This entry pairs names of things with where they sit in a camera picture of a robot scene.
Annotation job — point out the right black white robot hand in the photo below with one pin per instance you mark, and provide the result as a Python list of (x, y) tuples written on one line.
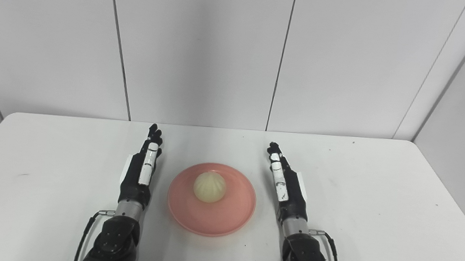
[(288, 186)]

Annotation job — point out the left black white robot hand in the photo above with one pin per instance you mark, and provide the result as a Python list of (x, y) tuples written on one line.
[(140, 177)]

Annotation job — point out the cream steamed bun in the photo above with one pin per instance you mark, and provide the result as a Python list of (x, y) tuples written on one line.
[(210, 186)]

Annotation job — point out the pink round plate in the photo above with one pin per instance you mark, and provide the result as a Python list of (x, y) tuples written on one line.
[(212, 199)]

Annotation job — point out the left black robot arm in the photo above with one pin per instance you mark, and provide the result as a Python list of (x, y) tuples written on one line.
[(115, 238)]

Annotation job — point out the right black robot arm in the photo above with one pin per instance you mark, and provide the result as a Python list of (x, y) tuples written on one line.
[(303, 254)]

